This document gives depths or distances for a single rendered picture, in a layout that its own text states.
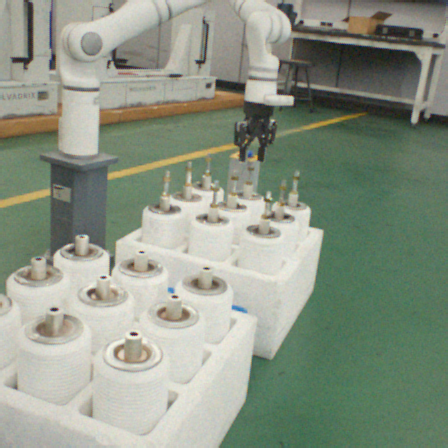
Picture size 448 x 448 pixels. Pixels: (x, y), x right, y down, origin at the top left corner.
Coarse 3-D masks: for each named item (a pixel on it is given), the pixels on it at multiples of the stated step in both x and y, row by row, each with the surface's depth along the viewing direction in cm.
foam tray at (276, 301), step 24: (120, 240) 124; (312, 240) 137; (168, 264) 120; (192, 264) 118; (216, 264) 117; (288, 264) 121; (312, 264) 141; (240, 288) 115; (264, 288) 113; (288, 288) 117; (312, 288) 150; (264, 312) 115; (288, 312) 123; (264, 336) 116
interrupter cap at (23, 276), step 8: (16, 272) 87; (24, 272) 88; (48, 272) 89; (56, 272) 89; (16, 280) 85; (24, 280) 85; (32, 280) 86; (40, 280) 86; (48, 280) 86; (56, 280) 86
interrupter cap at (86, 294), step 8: (80, 288) 84; (88, 288) 85; (112, 288) 86; (120, 288) 86; (80, 296) 82; (88, 296) 82; (112, 296) 84; (120, 296) 83; (88, 304) 80; (96, 304) 80; (104, 304) 80; (112, 304) 81
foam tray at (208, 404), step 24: (240, 312) 98; (240, 336) 90; (216, 360) 83; (240, 360) 92; (0, 384) 72; (168, 384) 76; (192, 384) 77; (216, 384) 81; (240, 384) 96; (0, 408) 70; (24, 408) 69; (48, 408) 69; (72, 408) 69; (168, 408) 77; (192, 408) 72; (216, 408) 84; (0, 432) 71; (24, 432) 69; (48, 432) 68; (72, 432) 66; (96, 432) 66; (120, 432) 66; (168, 432) 67; (192, 432) 74; (216, 432) 87
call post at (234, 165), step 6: (234, 162) 157; (258, 162) 159; (234, 168) 157; (240, 168) 156; (246, 168) 156; (258, 168) 161; (228, 174) 158; (240, 174) 157; (246, 174) 156; (252, 174) 157; (228, 180) 159; (240, 180) 157; (246, 180) 157; (252, 180) 158; (228, 186) 159; (240, 186) 158; (228, 192) 160
